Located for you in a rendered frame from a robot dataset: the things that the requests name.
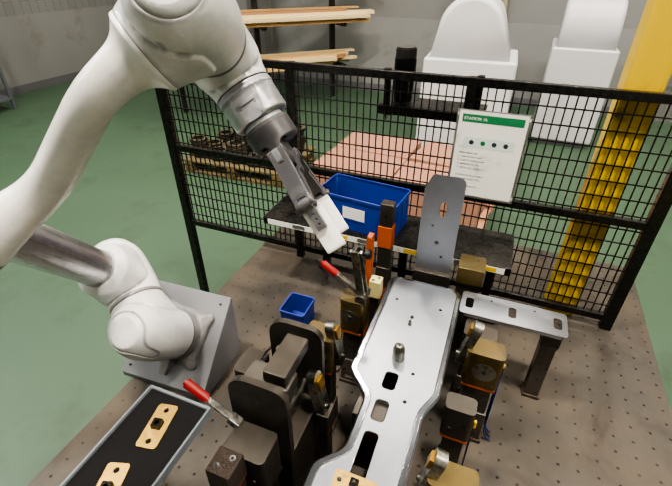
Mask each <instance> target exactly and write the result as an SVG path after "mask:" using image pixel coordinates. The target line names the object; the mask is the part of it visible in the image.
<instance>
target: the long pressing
mask: <svg viewBox="0 0 672 486"><path fill-rule="evenodd" d="M396 298H398V299H399V300H396ZM460 303H461V296H460V294H459V293H458V292H456V291H455V290H453V289H449V288H445V287H441V286H437V285H432V284H428V283H424V282H420V281H415V280H411V279H407V278H402V277H398V276H395V277H393V278H391V279H390V280H389V283H388V285H387V287H386V289H385V291H384V293H383V296H382V298H381V300H380V302H379V304H378V307H377V309H376V311H375V313H374V315H373V317H372V320H371V322H370V324H369V326H368V328H367V331H366V333H365V335H364V337H363V339H362V342H361V344H360V346H359V348H358V350H357V352H356V355H355V357H354V359H353V361H352V363H351V370H350V372H351V376H352V378H353V380H354V381H355V383H356V385H357V387H358V388H359V390H360V392H361V394H362V396H363V401H362V404H361V407H360V409H359V412H358V414H357V417H356V419H355V422H354V424H353V427H352V429H351V432H350V435H349V437H348V440H347V442H346V444H345V445H344V446H343V447H342V448H341V449H339V450H337V451H335V452H333V453H330V454H328V455H325V456H323V457H321V458H319V459H317V460H316V461H315V462H314V463H313V464H312V465H311V466H310V468H309V470H308V473H307V475H306V477H305V479H304V482H303V484H302V486H331V482H332V480H333V477H334V474H335V472H336V470H337V469H342V470H344V471H347V472H350V473H351V470H352V467H353V464H354V461H355V459H356V456H357V453H358V450H359V448H360V445H361V442H362V439H363V437H364V434H365V433H366V432H370V433H373V434H376V435H377V437H378V439H377V442H376V445H375V448H374V451H373V455H372V458H371V461H370V464H369V467H368V470H367V473H366V476H365V479H368V480H370V481H373V482H375V483H376V484H377V486H406V484H407V480H408V476H409V472H410V468H411V464H412V460H413V455H414V451H415V447H416V443H417V439H418V435H419V431H420V427H421V423H422V420H423V418H424V417H425V415H426V414H427V413H428V412H429V411H430V410H431V409H432V408H433V407H434V405H435V404H436V403H437V402H438V400H439V398H440V394H441V389H442V385H443V380H444V376H445V371H446V367H447V362H448V358H449V353H450V349H451V344H452V340H453V335H454V331H455V326H456V322H457V317H458V313H459V308H460ZM439 309H441V310H442V311H439ZM411 315H413V316H414V318H413V319H411V318H410V316H411ZM410 319H411V321H412V322H411V324H412V325H411V326H409V325H408V322H409V320H410ZM397 342H401V343H403V344H404V346H405V359H404V361H402V362H395V361H394V360H393V359H392V352H393V347H394V345H395V344H396V343H397ZM387 373H392V374H395V375H397V376H398V379H397V382H396V385H395V388H394V389H393V390H388V389H385V388H383V387H382V384H383V381H384V379H385V376H386V374H387ZM411 373H414V374H415V375H414V376H413V375H411ZM378 400H380V401H383V402H386V403H388V409H387V412H386V415H385V418H384V421H383V422H377V421H375V420H372V419H371V414H372V412H373V409H374V406H375V403H376V402H377V401H378ZM404 400H405V401H406V402H407V403H406V404H404V403H403V401H404Z"/></svg>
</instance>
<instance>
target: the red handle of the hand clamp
mask: <svg viewBox="0 0 672 486"><path fill-rule="evenodd" d="M320 264H321V267H322V268H323V269H325V270H326V271H327V272H328V273H330V274H331V275H332V276H333V277H336V278H337V279H338V280H339V281H341V282H342V283H343V284H344V285H346V286H347V287H348V288H349V289H351V290H352V291H353V292H354V293H356V286H355V284H354V283H352V282H351V281H350V280H349V279H347V278H346V277H345V276H344V275H342V274H341V273H340V272H339V271H338V270H337V269H336V268H335V267H333V266H332V265H331V264H330V263H328V262H327V261H326V260H325V261H323V260H322V262H321V263H320ZM356 294H357V293H356Z"/></svg>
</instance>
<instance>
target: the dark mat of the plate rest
mask: <svg viewBox="0 0 672 486"><path fill-rule="evenodd" d="M160 404H168V405H174V406H177V407H178V411H177V413H176V414H175V416H174V418H173V420H172V421H171V423H170V425H169V427H168V429H167V430H166V432H165V434H164V436H163V437H162V439H161V441H160V443H159V445H158V446H157V448H156V449H154V450H150V449H145V448H140V447H137V446H136V442H137V440H138V439H139V437H140V436H141V434H142V432H143V431H144V429H145V427H146V426H147V424H148V422H149V421H150V419H151V417H152V416H153V414H154V413H155V411H156V409H157V408H158V406H159V405H160ZM205 412H206V409H203V408H200V407H198V406H195V405H193V404H190V403H188V402H185V401H183V400H180V399H177V398H175V397H172V396H170V395H167V394H165V393H162V392H160V391H157V390H154V389H151V390H150V392H149V393H148V394H147V395H146V396H145V397H144V398H143V399H142V400H141V402H140V403H139V404H138V405H137V406H136V407H135V408H134V409H133V411H132V412H131V413H130V414H129V415H128V416H127V417H126V418H125V419H124V421H123V422H122V423H121V424H120V425H119V426H118V427H117V428H116V430H115V431H114V432H113V433H112V434H111V435H110V436H109V437H108V439H107V440H106V441H105V442H104V443H103V444H102V445H101V446H100V447H99V449H98V450H97V451H96V452H95V453H94V454H93V455H92V456H91V458H90V459H89V460H88V461H87V462H86V463H85V464H84V465H83V467H82V468H81V469H80V470H79V471H78V472H77V473H76V474H75V475H74V477H73V478H72V479H71V480H70V481H69V482H68V483H67V484H66V486H96V485H97V484H98V482H99V480H100V478H101V476H102V474H103V472H104V470H105V468H106V466H107V465H108V464H109V463H110V462H117V463H128V464H130V469H129V471H128V473H127V475H126V477H125V479H124V482H123V484H122V486H152V484H153V483H154V481H155V480H156V479H157V477H158V476H159V475H160V473H161V472H162V470H163V469H164V468H165V466H166V465H167V464H168V462H169V461H170V460H171V458H172V457H173V455H174V454H175V453H176V451H177V450H178V449H179V447H180V446H181V444H182V443H183V442H184V440H185V439H186V438H187V436H188V435H189V434H190V432H191V431H192V429H193V428H194V427H195V425H196V424H197V423H198V421H199V420H200V418H201V417H202V416H203V414H204V413H205Z"/></svg>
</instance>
